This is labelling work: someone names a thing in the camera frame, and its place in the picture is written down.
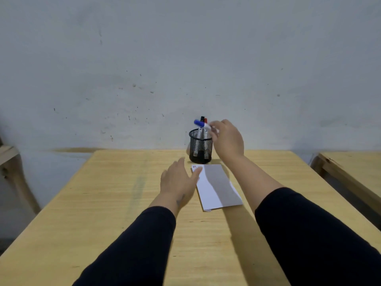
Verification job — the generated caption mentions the person's right hand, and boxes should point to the person's right hand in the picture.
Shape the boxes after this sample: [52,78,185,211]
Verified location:
[208,119,245,165]

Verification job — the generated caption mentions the person's left hand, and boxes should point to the person's left hand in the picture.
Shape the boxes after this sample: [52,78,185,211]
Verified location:
[160,157,203,209]

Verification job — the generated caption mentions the blue capped white marker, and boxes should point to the blue capped white marker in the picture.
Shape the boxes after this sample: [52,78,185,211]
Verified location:
[194,119,219,134]

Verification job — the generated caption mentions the person's left forearm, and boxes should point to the person's left forearm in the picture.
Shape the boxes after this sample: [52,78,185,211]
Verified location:
[72,192,186,286]

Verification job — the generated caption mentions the person's right forearm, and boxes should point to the person's right forearm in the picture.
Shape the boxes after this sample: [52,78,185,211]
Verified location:
[222,155,381,286]

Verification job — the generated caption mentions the red capped marker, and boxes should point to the red capped marker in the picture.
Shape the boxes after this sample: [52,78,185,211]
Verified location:
[203,118,210,159]

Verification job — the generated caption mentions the black capped marker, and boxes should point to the black capped marker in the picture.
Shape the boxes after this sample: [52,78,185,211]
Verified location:
[193,116,205,157]

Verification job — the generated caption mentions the white folded paper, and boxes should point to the white folded paper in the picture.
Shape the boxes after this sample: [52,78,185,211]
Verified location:
[191,164,243,212]

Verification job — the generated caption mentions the black mesh pen holder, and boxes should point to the black mesh pen holder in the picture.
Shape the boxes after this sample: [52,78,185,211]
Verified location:
[189,129,214,164]

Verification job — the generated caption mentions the wooden side table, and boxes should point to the wooden side table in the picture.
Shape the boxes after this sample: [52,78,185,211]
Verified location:
[310,151,381,218]

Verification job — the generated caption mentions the wooden furniture frame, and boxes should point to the wooden furniture frame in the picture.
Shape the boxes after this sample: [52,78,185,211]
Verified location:
[0,137,42,215]

